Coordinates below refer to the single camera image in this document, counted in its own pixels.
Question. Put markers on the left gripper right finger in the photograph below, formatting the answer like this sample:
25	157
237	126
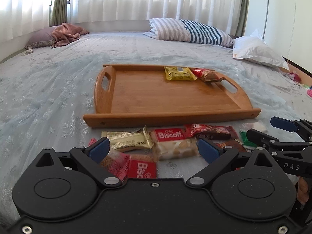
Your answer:
220	161

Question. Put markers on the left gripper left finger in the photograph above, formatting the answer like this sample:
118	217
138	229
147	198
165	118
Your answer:
88	161

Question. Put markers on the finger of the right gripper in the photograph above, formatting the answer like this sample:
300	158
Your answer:
283	124

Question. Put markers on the red KitKat bar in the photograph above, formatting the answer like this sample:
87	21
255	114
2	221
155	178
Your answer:
236	144

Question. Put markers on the dark red chocolate bar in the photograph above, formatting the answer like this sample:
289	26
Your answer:
211	132

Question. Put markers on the pink rice cake packet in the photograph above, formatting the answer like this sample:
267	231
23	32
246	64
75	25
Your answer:
114	162

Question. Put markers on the clear nougat packet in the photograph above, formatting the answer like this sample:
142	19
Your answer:
175	149

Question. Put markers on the green snack packet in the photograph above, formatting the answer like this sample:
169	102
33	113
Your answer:
245	141

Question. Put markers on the gold snack packet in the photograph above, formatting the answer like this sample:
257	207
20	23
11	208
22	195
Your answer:
127	141

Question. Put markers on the red Biscoff packet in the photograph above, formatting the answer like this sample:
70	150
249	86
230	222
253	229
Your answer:
141	167
167	134

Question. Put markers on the red cashew nut packet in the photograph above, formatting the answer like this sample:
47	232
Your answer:
206	75

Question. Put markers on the yellow snack packet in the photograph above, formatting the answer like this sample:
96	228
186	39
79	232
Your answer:
174	73

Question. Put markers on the white candy packet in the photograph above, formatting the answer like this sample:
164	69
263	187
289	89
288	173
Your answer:
259	126

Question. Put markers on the person's hand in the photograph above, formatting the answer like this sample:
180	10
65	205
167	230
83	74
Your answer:
302	191

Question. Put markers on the pink toy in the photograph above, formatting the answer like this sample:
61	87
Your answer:
309	92

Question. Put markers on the red tissue pack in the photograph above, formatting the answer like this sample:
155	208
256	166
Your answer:
294	77

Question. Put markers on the wooden serving tray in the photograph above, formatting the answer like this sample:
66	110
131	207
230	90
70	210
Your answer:
140	95

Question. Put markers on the light blue bedspread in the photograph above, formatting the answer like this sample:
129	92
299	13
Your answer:
45	94

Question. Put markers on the white pillow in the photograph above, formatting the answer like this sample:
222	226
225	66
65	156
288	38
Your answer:
252	48

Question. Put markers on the green curtain right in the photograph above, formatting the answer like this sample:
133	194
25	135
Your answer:
242	18

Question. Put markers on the green curtain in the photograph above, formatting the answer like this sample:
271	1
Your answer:
242	18
58	12

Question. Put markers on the pink crumpled cloth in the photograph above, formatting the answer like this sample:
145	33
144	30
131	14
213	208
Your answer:
67	33

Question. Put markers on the purple pillow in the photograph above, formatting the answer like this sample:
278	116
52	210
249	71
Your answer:
41	38

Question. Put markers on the striped pillow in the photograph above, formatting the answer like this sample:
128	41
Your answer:
169	29

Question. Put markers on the green curtain left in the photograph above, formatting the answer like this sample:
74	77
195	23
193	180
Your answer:
58	12

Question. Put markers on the white sheer curtain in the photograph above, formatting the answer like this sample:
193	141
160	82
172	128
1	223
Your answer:
21	17

